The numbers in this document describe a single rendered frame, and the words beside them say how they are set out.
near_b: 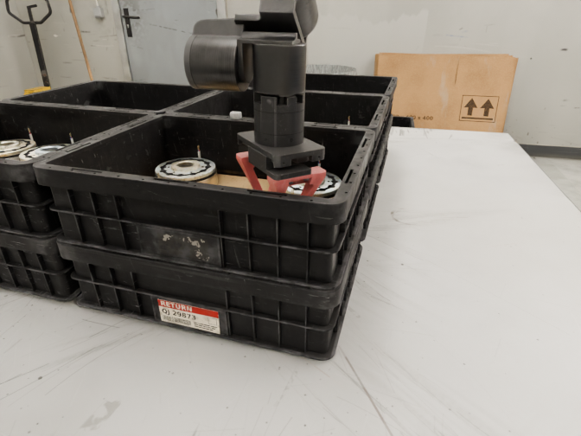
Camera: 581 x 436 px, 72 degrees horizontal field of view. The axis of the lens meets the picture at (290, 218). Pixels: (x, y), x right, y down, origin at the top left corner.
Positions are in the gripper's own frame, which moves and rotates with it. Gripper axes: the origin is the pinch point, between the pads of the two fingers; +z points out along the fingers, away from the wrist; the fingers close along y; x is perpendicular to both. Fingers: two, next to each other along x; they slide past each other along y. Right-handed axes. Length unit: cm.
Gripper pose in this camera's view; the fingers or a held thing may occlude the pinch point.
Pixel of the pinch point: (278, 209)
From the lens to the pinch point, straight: 50.8
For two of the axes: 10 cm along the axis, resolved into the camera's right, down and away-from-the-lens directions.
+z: -0.2, 8.9, 4.6
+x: 8.6, -2.2, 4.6
